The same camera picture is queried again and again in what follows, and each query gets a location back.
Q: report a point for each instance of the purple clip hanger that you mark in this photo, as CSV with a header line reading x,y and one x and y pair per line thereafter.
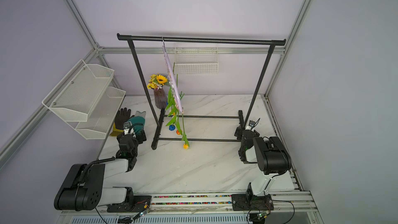
x,y
172,80

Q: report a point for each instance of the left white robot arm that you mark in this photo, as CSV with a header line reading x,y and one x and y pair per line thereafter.
x,y
84,187

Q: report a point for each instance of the purple ribbed glass vase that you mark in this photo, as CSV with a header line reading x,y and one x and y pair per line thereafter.
x,y
161,99

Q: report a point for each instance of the black clothes rack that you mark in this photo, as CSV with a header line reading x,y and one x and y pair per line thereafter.
x,y
201,107

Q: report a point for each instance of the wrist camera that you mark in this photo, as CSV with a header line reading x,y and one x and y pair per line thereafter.
x,y
127,127
252,124

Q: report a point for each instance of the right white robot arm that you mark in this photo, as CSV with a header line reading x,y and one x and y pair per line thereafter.
x,y
272,158

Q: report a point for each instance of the green rubber work glove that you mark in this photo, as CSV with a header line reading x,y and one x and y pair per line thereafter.
x,y
137,123

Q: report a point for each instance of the white mesh shelf basket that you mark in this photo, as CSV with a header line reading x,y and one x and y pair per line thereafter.
x,y
86,100

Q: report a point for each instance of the black and yellow glove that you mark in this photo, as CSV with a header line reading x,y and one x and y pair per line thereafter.
x,y
122,116

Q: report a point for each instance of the white tulip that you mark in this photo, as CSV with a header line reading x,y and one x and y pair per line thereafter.
x,y
171,96

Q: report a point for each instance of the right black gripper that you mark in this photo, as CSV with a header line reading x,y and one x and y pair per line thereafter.
x,y
239,132

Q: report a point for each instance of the blue tulip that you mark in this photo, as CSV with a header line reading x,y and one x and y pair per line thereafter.
x,y
171,121

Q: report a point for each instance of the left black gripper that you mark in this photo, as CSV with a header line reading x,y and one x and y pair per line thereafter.
x,y
140,139

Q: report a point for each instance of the white wire wall basket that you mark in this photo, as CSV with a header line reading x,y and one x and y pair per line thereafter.
x,y
196,61

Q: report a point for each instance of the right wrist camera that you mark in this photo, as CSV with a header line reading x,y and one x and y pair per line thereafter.
x,y
252,124

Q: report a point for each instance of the metal base rail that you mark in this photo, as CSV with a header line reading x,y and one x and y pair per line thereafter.
x,y
296,207

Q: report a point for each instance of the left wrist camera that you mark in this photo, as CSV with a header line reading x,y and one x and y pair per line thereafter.
x,y
127,127

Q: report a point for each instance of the sunflower bouquet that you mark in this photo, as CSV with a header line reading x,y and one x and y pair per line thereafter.
x,y
157,82

